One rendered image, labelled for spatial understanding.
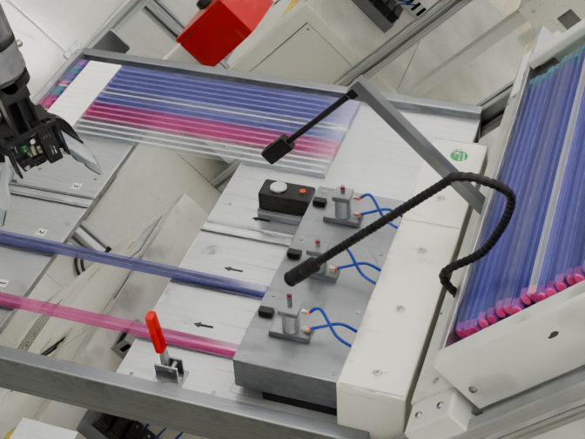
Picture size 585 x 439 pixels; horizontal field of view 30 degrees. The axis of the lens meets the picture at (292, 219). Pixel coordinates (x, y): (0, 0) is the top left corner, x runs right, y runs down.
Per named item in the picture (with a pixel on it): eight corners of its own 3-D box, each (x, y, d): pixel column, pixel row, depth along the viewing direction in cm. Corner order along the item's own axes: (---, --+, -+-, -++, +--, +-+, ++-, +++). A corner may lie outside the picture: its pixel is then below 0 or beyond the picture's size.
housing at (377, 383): (337, 462, 132) (335, 383, 122) (429, 210, 167) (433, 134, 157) (402, 477, 129) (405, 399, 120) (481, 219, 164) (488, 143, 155)
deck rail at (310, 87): (84, 83, 196) (78, 52, 192) (89, 77, 197) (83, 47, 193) (478, 145, 177) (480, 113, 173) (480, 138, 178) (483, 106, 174)
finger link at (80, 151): (112, 187, 147) (57, 160, 141) (96, 171, 151) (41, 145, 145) (124, 168, 147) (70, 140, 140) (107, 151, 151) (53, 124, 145)
